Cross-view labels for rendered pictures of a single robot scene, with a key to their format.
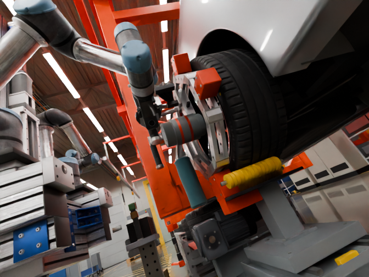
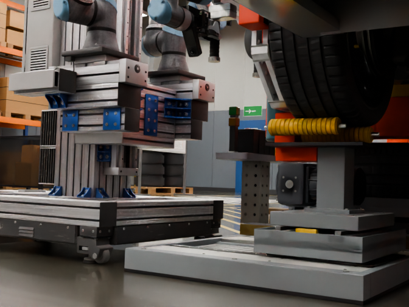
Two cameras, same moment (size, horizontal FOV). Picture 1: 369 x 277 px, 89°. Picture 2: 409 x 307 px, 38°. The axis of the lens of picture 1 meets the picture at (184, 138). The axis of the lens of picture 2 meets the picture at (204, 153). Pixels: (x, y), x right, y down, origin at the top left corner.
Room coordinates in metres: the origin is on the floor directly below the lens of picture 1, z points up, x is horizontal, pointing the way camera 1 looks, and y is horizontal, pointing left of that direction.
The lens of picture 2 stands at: (-0.82, -1.43, 0.32)
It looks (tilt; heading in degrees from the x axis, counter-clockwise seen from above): 3 degrees up; 46
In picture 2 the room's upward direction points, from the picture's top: 2 degrees clockwise
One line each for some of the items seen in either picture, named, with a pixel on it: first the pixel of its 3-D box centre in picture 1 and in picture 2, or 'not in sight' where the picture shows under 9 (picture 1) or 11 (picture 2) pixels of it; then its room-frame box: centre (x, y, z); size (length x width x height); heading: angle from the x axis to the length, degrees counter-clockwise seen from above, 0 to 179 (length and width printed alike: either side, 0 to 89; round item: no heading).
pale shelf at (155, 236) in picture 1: (145, 241); (253, 158); (1.36, 0.51, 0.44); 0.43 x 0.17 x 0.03; 14
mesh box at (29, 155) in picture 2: not in sight; (34, 165); (4.30, 8.23, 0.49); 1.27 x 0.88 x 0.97; 103
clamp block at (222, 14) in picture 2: (150, 105); (222, 12); (0.69, 0.08, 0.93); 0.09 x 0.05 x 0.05; 104
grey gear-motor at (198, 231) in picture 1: (235, 240); (329, 200); (1.21, -0.04, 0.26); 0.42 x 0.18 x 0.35; 104
